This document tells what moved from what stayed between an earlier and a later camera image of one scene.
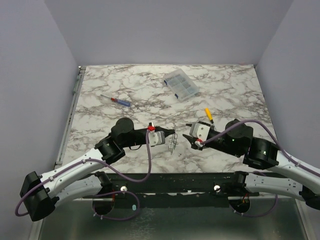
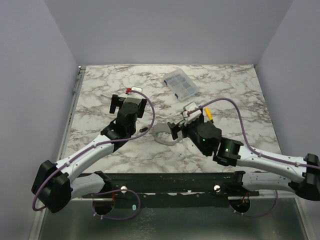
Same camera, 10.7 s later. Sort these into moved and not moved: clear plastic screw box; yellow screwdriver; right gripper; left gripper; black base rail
Moved: left gripper; right gripper
Not moved: yellow screwdriver; black base rail; clear plastic screw box
